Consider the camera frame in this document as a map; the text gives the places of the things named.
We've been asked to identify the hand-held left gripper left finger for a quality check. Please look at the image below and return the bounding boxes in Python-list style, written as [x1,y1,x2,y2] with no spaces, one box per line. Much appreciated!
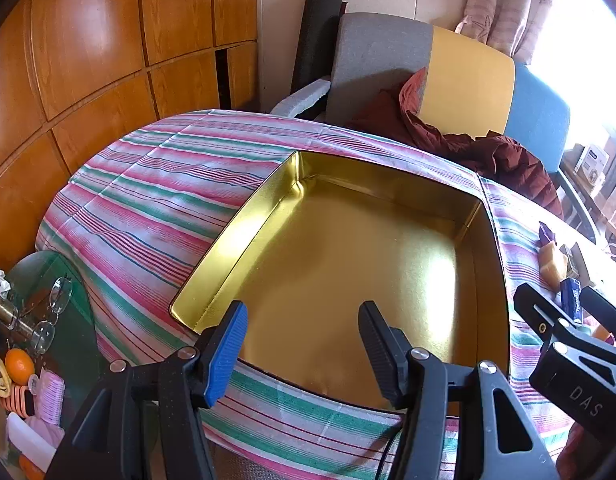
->
[45,301,249,480]

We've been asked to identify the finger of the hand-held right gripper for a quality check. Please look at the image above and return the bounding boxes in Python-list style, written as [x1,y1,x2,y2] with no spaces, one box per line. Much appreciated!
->
[580,286,616,348]
[514,282,588,346]

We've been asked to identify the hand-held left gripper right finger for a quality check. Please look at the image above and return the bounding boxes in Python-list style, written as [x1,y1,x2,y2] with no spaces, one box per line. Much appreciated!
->
[357,301,561,480]

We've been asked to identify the blue tissue packet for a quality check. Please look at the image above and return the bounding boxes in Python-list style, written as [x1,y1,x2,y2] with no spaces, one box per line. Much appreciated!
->
[560,277,583,323]

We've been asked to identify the golden tin box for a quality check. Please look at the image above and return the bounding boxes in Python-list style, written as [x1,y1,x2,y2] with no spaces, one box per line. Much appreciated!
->
[169,150,511,416]

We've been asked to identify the green glass side table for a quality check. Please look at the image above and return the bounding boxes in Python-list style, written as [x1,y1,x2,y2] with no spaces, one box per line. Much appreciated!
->
[0,250,96,480]

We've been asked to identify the white carton box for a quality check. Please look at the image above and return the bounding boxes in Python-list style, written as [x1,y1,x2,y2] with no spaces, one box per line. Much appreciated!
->
[572,144,611,186]

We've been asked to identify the dark red jacket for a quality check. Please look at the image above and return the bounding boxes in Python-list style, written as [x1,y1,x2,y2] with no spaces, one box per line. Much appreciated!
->
[345,67,563,218]

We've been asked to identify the striped tablecloth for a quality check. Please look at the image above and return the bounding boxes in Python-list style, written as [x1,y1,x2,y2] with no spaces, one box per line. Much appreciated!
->
[35,110,616,480]

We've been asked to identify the eyeglasses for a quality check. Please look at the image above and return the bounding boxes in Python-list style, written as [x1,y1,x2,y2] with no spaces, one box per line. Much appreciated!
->
[30,276,74,356]

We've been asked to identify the orange black striped object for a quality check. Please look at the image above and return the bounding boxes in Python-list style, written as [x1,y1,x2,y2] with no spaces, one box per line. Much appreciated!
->
[5,385,36,418]

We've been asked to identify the white card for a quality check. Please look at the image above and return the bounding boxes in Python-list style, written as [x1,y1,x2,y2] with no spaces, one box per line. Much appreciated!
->
[7,412,56,466]

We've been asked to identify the brass cylinder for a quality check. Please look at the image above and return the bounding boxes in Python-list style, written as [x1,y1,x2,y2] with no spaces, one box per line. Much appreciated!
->
[0,287,34,336]

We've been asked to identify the grey yellow blue sofa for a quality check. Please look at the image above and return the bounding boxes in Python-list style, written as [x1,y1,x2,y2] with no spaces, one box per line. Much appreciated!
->
[270,12,606,246]

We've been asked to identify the pale patterned curtain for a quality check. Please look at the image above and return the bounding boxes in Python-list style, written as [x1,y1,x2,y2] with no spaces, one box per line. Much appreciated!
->
[455,0,563,56]

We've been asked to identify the wooden wardrobe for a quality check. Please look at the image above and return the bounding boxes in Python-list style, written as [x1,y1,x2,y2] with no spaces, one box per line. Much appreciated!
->
[0,0,261,266]

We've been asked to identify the black rolled mat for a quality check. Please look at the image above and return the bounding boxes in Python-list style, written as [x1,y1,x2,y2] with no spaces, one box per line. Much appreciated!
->
[290,0,346,96]

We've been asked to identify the black cable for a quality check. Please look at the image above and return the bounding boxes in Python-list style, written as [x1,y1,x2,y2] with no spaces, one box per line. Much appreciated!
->
[375,422,406,480]

